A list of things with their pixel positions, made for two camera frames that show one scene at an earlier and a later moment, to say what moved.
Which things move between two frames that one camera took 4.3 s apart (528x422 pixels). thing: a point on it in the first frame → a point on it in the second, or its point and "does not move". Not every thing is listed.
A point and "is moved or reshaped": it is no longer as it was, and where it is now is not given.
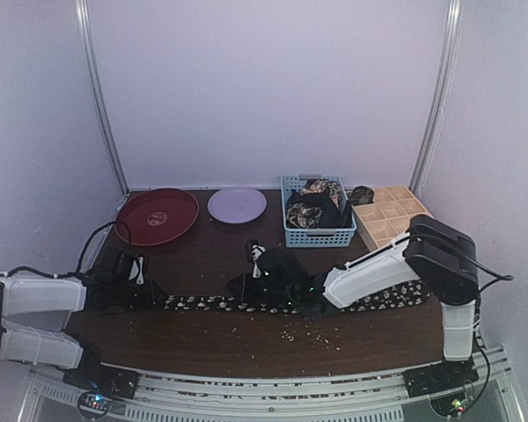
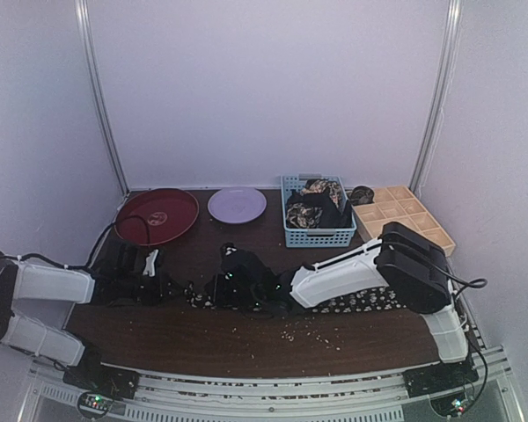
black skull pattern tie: (413, 296) is moved or reshaped
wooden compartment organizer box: (389, 215) does not move
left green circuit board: (94, 403) does not move
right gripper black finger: (240, 289) → (214, 291)
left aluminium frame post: (89, 57) does not move
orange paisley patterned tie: (323, 185) does not move
